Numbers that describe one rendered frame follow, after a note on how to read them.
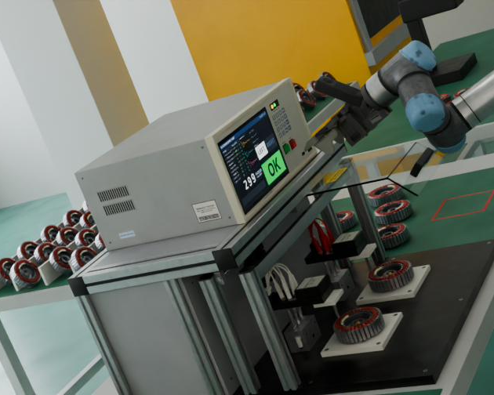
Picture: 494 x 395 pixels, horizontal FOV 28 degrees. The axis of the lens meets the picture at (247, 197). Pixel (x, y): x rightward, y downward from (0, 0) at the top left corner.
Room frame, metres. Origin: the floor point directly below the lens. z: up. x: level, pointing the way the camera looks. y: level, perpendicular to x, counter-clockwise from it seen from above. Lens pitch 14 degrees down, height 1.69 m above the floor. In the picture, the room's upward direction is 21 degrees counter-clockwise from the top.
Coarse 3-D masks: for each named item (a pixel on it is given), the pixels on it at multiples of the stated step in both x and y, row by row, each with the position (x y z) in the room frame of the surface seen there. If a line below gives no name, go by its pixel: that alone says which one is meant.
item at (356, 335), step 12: (348, 312) 2.08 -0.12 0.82; (360, 312) 2.07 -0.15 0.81; (372, 312) 2.03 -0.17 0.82; (336, 324) 2.04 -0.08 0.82; (348, 324) 2.06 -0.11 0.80; (360, 324) 1.99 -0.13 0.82; (372, 324) 1.99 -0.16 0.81; (336, 336) 2.03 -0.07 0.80; (348, 336) 2.00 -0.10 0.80; (360, 336) 1.98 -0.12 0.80
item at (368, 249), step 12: (336, 240) 2.29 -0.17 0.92; (348, 240) 2.26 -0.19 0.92; (360, 240) 2.27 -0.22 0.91; (312, 252) 2.33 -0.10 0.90; (324, 252) 2.30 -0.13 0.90; (336, 252) 2.27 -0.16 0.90; (348, 252) 2.25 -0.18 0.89; (360, 252) 2.25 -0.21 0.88; (324, 264) 2.30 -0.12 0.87; (336, 264) 2.34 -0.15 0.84
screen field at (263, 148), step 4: (268, 136) 2.23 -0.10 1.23; (272, 136) 2.24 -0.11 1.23; (264, 140) 2.21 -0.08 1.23; (268, 140) 2.22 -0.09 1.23; (272, 140) 2.24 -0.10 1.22; (260, 144) 2.19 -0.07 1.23; (264, 144) 2.20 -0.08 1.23; (268, 144) 2.22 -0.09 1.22; (272, 144) 2.23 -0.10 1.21; (276, 144) 2.25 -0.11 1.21; (256, 148) 2.17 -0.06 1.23; (260, 148) 2.18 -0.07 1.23; (264, 148) 2.20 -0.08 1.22; (268, 148) 2.21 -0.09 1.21; (272, 148) 2.23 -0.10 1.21; (256, 152) 2.16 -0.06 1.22; (260, 152) 2.18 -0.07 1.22; (264, 152) 2.19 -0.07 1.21; (260, 156) 2.17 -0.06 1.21
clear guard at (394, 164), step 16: (416, 144) 2.34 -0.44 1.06; (352, 160) 2.40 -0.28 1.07; (368, 160) 2.35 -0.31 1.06; (384, 160) 2.29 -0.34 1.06; (400, 160) 2.24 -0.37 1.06; (416, 160) 2.26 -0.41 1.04; (432, 160) 2.29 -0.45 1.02; (352, 176) 2.26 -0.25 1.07; (368, 176) 2.21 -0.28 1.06; (384, 176) 2.16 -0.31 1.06; (400, 176) 2.17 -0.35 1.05; (320, 192) 2.24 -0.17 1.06; (416, 192) 2.12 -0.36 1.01
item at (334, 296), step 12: (324, 276) 2.08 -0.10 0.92; (300, 288) 2.06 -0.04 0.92; (312, 288) 2.04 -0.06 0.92; (324, 288) 2.05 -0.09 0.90; (276, 300) 2.11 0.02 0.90; (300, 300) 2.06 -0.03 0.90; (312, 300) 2.04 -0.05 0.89; (324, 300) 2.04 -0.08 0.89; (336, 300) 2.04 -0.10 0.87; (288, 312) 2.09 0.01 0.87; (300, 312) 2.13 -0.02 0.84
